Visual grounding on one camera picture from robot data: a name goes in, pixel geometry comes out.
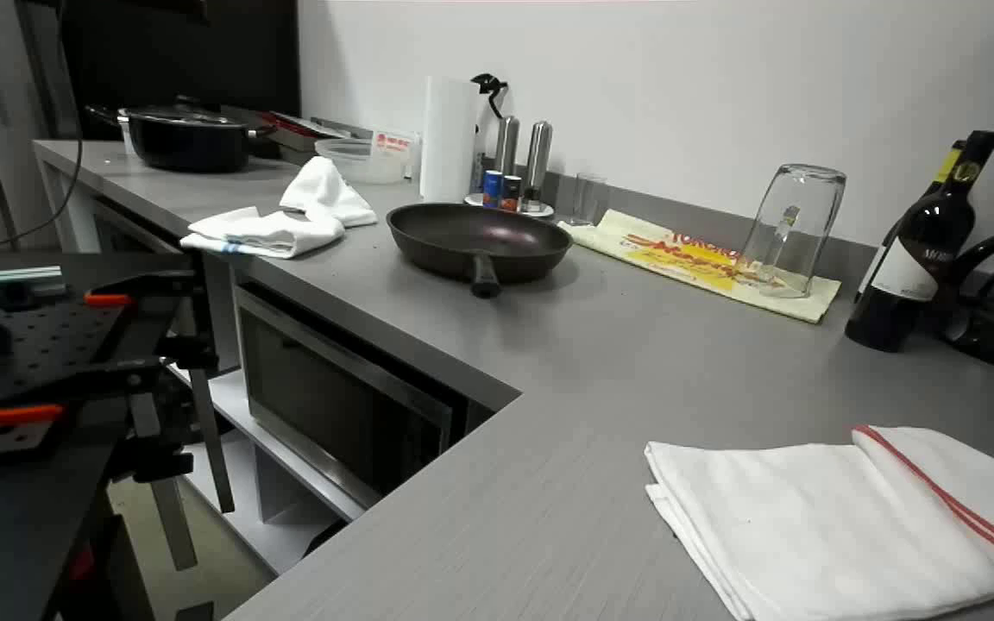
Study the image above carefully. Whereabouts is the clear drinking glass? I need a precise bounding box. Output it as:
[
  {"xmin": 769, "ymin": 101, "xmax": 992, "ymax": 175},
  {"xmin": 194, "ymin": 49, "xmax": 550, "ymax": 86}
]
[{"xmin": 737, "ymin": 163, "xmax": 849, "ymax": 304}]

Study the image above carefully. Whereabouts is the black frying pan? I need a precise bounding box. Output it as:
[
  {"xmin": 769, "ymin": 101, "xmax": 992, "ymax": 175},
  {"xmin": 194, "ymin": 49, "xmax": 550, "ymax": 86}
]
[{"xmin": 384, "ymin": 201, "xmax": 577, "ymax": 301}]

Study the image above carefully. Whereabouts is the white container with red label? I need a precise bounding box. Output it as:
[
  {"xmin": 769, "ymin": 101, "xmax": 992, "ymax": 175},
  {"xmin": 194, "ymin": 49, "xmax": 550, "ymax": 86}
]
[{"xmin": 315, "ymin": 128, "xmax": 421, "ymax": 187}]

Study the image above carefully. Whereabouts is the folded white blue towel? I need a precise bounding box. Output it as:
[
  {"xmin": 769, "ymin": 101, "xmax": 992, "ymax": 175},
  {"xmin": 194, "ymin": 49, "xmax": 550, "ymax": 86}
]
[{"xmin": 175, "ymin": 205, "xmax": 348, "ymax": 264}]

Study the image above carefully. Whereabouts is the round silver condiment tray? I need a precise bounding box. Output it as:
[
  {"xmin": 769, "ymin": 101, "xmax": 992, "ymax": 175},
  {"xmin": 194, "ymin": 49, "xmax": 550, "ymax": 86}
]
[{"xmin": 463, "ymin": 189, "xmax": 558, "ymax": 226}]

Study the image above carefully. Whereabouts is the white paper towel roll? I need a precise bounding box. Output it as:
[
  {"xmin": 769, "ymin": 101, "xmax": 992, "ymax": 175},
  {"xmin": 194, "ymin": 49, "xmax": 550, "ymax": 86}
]
[{"xmin": 417, "ymin": 74, "xmax": 488, "ymax": 206}]

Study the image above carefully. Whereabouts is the white towel with red stripe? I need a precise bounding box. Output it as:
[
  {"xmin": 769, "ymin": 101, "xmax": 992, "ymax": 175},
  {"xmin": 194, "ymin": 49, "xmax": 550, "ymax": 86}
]
[{"xmin": 642, "ymin": 420, "xmax": 994, "ymax": 621}]

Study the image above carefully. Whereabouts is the small blue bottle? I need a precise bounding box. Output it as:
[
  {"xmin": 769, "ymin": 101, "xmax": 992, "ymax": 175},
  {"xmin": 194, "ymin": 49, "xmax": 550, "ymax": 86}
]
[{"xmin": 480, "ymin": 167, "xmax": 509, "ymax": 211}]

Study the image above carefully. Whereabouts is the yellow printed placemat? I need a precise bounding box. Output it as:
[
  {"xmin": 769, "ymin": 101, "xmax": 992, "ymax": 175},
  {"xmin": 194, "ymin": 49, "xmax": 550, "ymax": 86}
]
[{"xmin": 564, "ymin": 206, "xmax": 845, "ymax": 328}]

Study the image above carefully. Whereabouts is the black perforated work table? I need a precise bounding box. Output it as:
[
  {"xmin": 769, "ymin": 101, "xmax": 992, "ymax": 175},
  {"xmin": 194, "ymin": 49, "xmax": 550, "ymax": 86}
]
[{"xmin": 0, "ymin": 253, "xmax": 204, "ymax": 467}]

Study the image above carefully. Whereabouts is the dark wine bottle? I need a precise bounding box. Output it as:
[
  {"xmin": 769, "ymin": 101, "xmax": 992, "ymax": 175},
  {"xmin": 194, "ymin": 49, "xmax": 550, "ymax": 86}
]
[{"xmin": 842, "ymin": 128, "xmax": 994, "ymax": 355}]

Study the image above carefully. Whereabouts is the black cooking pot with lid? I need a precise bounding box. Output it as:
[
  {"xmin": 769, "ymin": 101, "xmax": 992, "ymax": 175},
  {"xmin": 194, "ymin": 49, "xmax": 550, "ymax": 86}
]
[{"xmin": 113, "ymin": 101, "xmax": 260, "ymax": 175}]

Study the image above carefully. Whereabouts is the built-in silver microwave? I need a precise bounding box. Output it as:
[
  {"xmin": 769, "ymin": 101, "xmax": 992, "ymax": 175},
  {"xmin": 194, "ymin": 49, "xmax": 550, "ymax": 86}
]
[{"xmin": 233, "ymin": 285, "xmax": 463, "ymax": 511}]

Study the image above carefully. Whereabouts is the orange clamp handle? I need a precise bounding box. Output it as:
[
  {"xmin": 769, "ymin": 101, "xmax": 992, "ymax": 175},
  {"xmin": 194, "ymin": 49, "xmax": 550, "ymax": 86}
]
[
  {"xmin": 0, "ymin": 401, "xmax": 70, "ymax": 432},
  {"xmin": 81, "ymin": 291, "xmax": 136, "ymax": 316}
]

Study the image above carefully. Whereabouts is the silver salt shaker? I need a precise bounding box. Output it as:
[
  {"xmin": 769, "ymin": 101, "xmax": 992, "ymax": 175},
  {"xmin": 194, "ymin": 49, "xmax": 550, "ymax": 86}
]
[{"xmin": 494, "ymin": 115, "xmax": 520, "ymax": 179}]

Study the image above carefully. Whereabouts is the silver pepper shaker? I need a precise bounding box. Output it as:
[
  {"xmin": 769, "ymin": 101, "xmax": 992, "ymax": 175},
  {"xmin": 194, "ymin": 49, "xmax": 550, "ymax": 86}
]
[{"xmin": 520, "ymin": 118, "xmax": 557, "ymax": 201}]

